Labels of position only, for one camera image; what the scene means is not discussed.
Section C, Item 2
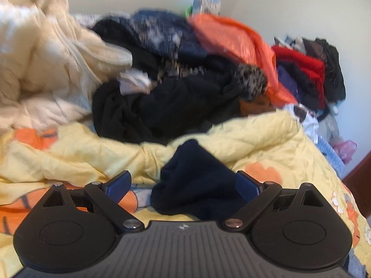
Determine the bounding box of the dark navy cloth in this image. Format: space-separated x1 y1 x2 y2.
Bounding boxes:
151 139 250 221

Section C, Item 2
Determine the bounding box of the black clothes heap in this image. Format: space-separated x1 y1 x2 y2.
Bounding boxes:
92 64 247 145

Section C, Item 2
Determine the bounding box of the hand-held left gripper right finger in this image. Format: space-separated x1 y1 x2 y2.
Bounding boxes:
223 170 322 234

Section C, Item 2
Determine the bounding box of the red garment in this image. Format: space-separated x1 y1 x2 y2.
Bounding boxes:
271 45 326 109

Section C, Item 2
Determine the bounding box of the white printed cloth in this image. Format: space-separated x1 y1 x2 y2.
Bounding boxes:
283 104 320 143

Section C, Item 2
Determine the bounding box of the brown wooden door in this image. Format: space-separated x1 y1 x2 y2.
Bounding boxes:
342 150 371 218

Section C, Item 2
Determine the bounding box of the dark purple garment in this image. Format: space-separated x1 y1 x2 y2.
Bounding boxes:
275 62 319 108

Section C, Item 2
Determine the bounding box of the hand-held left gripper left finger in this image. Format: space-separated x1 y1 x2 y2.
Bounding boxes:
43 170 144 234

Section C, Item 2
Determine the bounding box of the small white cloth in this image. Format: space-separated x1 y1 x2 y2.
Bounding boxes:
117 69 153 95

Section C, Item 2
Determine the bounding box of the black garment on pile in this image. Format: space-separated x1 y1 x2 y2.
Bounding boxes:
301 37 347 104

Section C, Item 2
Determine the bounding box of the pink mesh bag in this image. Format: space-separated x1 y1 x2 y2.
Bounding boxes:
332 140 358 163

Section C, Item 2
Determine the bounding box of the leopard print fur trim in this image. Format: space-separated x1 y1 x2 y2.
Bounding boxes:
232 64 269 100

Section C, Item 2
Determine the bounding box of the black fuzzy garment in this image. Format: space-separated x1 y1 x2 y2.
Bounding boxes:
92 19 159 74

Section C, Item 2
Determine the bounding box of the yellow flower print blanket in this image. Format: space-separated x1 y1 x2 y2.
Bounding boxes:
0 108 371 278

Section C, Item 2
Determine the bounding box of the cream quilt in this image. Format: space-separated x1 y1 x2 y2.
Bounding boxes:
0 0 134 131

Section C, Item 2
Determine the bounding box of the clear plastic bag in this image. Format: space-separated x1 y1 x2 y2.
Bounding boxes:
318 112 340 143

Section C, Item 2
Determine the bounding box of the navy patterned garment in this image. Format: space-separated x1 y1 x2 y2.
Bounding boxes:
130 9 209 61

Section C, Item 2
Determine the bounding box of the light blue cloth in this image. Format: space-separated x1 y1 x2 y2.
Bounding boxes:
317 138 345 178

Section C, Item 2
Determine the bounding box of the white patterned bag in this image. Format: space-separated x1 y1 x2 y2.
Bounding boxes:
192 0 222 16

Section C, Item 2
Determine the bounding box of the brown cloth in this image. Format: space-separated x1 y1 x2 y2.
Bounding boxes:
239 96 276 117

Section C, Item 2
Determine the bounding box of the orange garment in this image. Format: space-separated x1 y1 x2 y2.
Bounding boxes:
188 13 299 107

